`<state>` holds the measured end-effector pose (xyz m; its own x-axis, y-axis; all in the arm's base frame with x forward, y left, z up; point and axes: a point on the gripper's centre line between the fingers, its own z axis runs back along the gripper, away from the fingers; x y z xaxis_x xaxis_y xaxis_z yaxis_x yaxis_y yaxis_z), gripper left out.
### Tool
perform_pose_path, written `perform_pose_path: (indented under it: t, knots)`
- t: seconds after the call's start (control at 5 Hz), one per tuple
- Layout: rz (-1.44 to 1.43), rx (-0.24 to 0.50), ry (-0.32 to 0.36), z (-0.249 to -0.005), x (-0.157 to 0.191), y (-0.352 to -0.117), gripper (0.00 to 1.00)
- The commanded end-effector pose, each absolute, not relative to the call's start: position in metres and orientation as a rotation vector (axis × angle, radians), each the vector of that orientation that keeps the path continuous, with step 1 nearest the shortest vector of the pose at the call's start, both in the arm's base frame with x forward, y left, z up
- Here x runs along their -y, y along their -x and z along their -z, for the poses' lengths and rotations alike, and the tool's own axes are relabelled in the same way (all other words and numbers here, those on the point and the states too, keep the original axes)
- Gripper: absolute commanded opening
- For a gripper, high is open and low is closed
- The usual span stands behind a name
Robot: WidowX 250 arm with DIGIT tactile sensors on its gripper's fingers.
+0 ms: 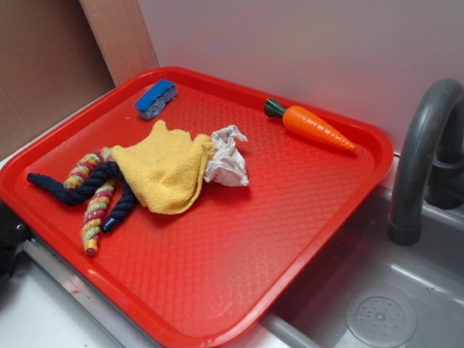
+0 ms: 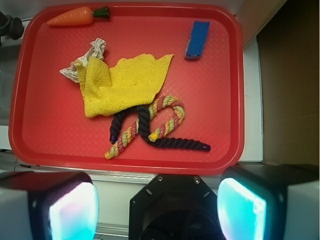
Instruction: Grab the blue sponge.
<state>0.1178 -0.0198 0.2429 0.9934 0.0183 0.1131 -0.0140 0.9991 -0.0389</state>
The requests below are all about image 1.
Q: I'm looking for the blue sponge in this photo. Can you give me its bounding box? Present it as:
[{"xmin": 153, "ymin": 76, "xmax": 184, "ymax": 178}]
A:
[{"xmin": 134, "ymin": 79, "xmax": 178, "ymax": 120}]

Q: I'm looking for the crumpled white cloth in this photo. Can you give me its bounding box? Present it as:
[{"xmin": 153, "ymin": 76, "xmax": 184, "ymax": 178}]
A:
[{"xmin": 204, "ymin": 125, "xmax": 249, "ymax": 187}]

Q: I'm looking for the red plastic tray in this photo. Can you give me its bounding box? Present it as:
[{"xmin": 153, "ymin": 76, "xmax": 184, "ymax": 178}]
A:
[{"xmin": 1, "ymin": 67, "xmax": 393, "ymax": 347}]

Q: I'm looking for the yellow terry cloth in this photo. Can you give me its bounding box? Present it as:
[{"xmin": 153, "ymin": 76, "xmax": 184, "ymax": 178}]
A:
[{"xmin": 111, "ymin": 120, "xmax": 215, "ymax": 215}]

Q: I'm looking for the orange toy carrot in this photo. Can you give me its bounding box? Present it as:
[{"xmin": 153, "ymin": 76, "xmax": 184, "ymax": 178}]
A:
[{"xmin": 263, "ymin": 99, "xmax": 357, "ymax": 152}]

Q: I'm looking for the grey toy sink basin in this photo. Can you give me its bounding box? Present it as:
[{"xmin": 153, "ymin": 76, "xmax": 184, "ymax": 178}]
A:
[{"xmin": 261, "ymin": 187, "xmax": 463, "ymax": 347}]

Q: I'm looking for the wooden board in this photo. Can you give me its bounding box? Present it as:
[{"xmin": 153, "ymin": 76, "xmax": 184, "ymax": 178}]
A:
[{"xmin": 80, "ymin": 0, "xmax": 159, "ymax": 86}]

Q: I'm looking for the grey toy faucet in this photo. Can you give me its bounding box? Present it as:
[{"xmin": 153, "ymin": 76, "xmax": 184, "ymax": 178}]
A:
[{"xmin": 388, "ymin": 79, "xmax": 463, "ymax": 246}]

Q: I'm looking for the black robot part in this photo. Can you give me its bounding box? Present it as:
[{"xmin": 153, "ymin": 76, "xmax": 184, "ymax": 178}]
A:
[{"xmin": 0, "ymin": 202, "xmax": 30, "ymax": 287}]

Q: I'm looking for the multicolour twisted rope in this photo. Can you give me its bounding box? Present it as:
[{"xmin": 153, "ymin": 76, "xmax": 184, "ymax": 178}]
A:
[{"xmin": 62, "ymin": 146, "xmax": 117, "ymax": 257}]

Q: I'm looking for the navy blue rope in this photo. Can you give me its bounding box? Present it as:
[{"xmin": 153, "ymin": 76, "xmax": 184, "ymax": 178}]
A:
[{"xmin": 26, "ymin": 160, "xmax": 138, "ymax": 234}]

